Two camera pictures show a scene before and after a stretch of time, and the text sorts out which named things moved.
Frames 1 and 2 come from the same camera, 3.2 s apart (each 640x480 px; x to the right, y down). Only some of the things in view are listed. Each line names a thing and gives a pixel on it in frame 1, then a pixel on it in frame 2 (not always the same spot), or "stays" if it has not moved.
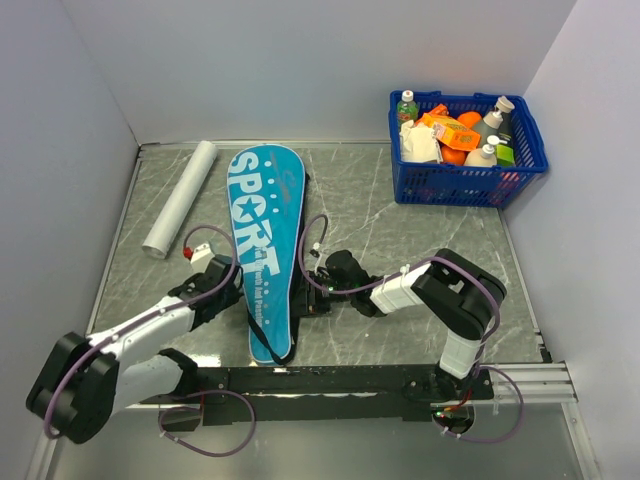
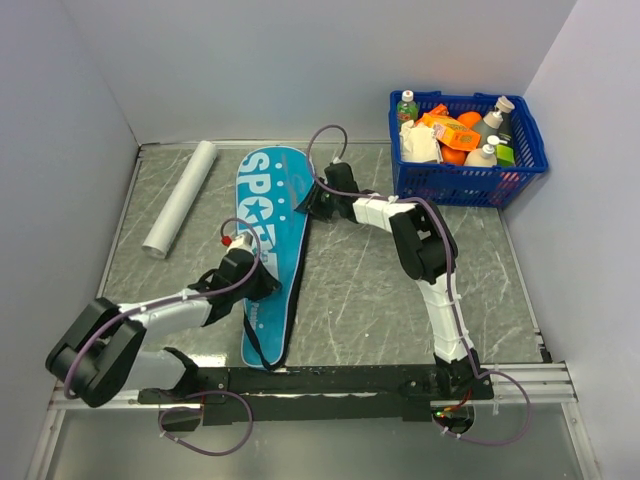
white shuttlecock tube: [157, 239] stays
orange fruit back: [469, 118] stays
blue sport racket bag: [267, 195] stays
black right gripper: [307, 302] → [311, 203]
